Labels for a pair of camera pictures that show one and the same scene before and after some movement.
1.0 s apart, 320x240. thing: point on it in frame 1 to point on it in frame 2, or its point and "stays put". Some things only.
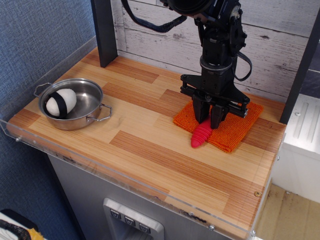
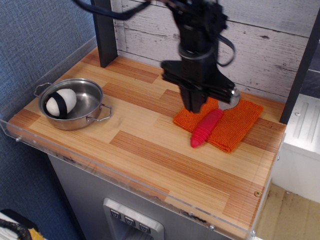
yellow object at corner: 35,235 stays put
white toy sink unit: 297,170 stays put
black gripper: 217,85 to 198,70
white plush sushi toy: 61,102 stays put
